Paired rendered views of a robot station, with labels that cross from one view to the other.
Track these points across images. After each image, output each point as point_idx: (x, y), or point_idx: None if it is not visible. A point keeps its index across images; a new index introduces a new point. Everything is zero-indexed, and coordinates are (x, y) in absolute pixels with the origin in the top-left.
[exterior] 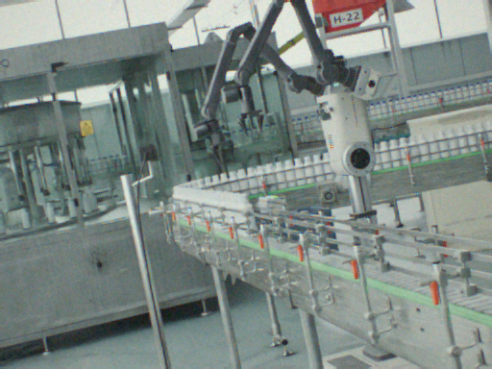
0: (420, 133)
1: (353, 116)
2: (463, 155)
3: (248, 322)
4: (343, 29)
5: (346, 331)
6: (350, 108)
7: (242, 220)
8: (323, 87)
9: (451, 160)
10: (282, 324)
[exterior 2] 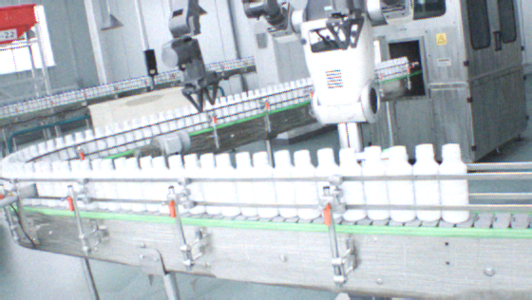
0: (113, 113)
1: (370, 46)
2: (250, 117)
3: (18, 299)
4: (2, 44)
5: (151, 293)
6: (367, 35)
7: (460, 193)
8: (287, 15)
9: (241, 122)
10: (64, 296)
